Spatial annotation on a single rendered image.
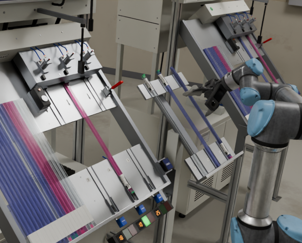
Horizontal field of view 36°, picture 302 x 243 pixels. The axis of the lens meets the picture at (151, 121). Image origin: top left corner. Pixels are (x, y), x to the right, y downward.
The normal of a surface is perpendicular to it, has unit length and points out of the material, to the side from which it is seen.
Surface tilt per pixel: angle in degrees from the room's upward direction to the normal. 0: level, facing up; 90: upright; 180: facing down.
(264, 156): 87
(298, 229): 8
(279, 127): 87
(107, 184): 43
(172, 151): 90
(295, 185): 0
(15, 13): 90
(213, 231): 0
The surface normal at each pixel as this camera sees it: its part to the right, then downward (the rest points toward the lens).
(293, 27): -0.29, 0.33
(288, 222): 0.22, -0.90
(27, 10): 0.80, 0.29
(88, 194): 0.61, -0.48
